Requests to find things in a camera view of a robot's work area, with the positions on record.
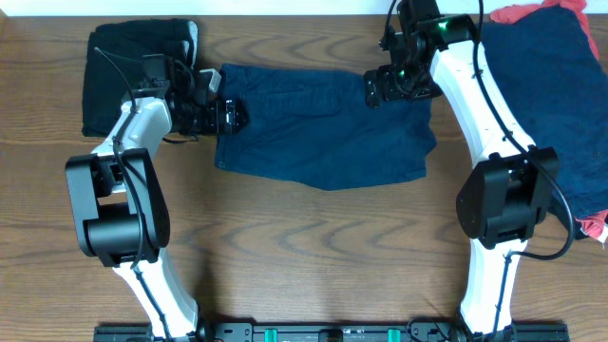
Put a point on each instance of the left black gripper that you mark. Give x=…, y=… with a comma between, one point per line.
x=229, y=117

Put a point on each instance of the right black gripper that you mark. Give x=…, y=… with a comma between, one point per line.
x=373, y=86

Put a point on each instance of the navy blue shorts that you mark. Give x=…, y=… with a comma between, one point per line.
x=313, y=127

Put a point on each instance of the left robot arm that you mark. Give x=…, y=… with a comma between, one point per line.
x=119, y=211

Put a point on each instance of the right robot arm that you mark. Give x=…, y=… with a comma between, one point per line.
x=507, y=193

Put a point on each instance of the folded black garment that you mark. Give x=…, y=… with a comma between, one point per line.
x=114, y=61

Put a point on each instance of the black garment under pile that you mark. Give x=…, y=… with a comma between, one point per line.
x=557, y=209

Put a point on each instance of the red garment in pile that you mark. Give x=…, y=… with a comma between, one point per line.
x=594, y=223

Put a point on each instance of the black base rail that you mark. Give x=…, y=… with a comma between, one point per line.
x=417, y=331

